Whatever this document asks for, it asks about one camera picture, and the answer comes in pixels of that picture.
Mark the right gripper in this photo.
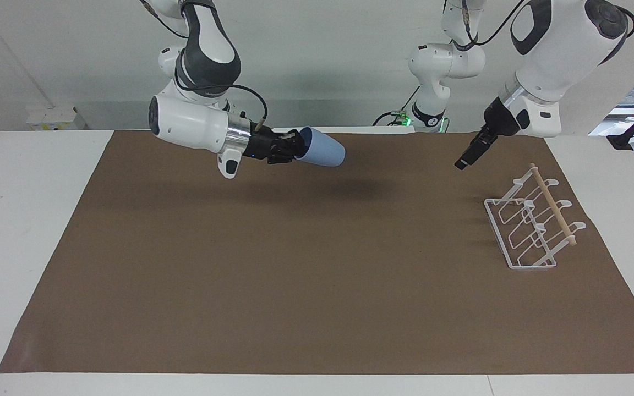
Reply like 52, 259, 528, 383
246, 129, 307, 166

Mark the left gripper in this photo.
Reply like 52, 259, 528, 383
475, 96, 522, 146

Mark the blue cup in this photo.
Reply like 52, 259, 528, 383
294, 126, 347, 168

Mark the white box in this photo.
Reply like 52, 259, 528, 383
26, 106, 87, 131

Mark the black cable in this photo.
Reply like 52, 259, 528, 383
174, 69, 269, 133
442, 0, 526, 52
373, 93, 422, 127
140, 0, 190, 40

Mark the white wire cup holder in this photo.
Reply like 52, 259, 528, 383
483, 162, 588, 271

